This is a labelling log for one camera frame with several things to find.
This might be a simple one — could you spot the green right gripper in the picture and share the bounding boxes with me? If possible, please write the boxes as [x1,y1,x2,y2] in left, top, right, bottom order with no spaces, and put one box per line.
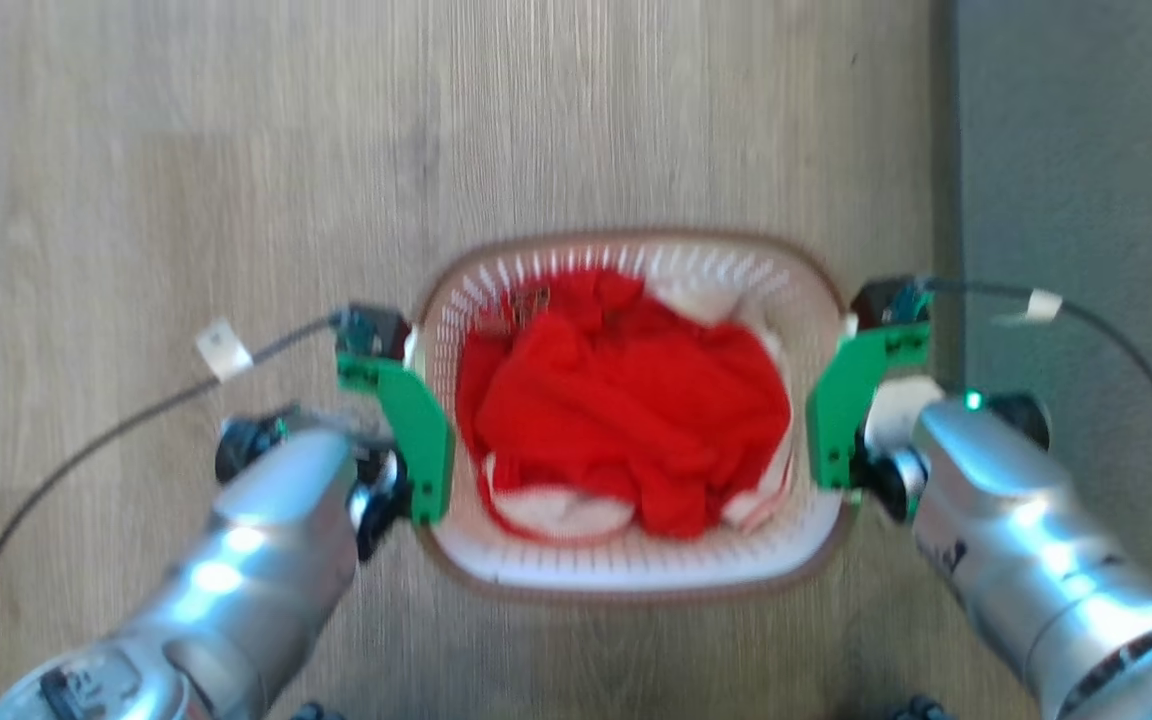
[805,321,933,492]

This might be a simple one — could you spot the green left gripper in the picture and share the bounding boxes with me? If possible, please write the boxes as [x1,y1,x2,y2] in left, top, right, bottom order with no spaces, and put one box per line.
[336,355,456,527]

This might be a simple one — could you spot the white plastic laundry basket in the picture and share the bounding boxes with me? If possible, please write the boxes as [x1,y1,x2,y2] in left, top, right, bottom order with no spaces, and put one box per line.
[413,229,859,603]

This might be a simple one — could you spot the white garment with red trim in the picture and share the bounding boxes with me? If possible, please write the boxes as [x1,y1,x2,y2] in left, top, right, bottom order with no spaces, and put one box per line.
[479,276,798,542]

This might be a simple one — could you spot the grey rug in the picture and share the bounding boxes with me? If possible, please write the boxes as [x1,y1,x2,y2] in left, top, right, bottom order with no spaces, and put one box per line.
[954,0,1152,613]

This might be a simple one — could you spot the white tag on left cable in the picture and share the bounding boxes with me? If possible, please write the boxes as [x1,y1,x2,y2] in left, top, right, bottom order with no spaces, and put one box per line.
[195,318,254,383]

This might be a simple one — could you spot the white tag on cable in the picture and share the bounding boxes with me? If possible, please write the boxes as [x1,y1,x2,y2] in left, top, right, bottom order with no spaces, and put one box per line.
[992,288,1064,328]
[195,318,254,383]

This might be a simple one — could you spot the white tag on right cable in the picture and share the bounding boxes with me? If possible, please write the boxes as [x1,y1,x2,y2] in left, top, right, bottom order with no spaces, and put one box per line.
[992,288,1064,328]

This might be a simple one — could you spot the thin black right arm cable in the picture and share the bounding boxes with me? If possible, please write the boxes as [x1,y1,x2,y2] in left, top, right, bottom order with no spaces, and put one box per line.
[924,279,1152,553]

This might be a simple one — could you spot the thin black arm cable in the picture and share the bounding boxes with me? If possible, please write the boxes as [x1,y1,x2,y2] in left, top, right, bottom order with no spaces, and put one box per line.
[924,279,1152,553]
[0,312,345,709]

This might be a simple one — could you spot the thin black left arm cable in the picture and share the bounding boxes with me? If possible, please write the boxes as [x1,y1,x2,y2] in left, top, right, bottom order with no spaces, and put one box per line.
[0,312,345,709]

